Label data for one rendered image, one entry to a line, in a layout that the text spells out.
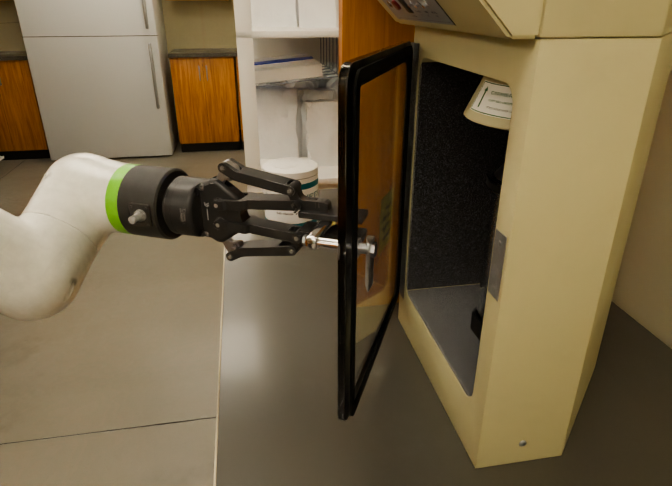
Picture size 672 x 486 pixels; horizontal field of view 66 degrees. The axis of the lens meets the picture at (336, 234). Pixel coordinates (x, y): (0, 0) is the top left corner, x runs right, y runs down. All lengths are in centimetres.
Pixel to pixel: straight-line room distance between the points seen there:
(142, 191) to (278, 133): 121
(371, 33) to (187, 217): 37
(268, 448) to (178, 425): 146
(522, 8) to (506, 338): 31
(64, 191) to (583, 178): 58
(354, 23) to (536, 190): 40
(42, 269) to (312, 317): 43
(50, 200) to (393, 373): 51
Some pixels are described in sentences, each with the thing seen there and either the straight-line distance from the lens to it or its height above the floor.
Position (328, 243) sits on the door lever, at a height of 120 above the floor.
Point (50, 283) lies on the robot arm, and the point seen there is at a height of 114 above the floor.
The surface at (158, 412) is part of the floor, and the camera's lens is 221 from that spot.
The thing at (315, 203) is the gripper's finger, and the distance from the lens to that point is 60.
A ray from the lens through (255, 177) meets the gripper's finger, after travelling 61.
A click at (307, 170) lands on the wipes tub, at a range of 118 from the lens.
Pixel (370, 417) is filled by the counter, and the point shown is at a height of 94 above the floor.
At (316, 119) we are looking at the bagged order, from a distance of 176.
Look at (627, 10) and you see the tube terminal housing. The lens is 51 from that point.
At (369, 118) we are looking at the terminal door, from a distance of 54.
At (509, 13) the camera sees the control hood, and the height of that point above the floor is 143.
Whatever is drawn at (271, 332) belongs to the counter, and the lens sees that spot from 88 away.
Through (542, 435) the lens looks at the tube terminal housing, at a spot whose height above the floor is 98.
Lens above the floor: 144
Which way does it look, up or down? 24 degrees down
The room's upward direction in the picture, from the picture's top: straight up
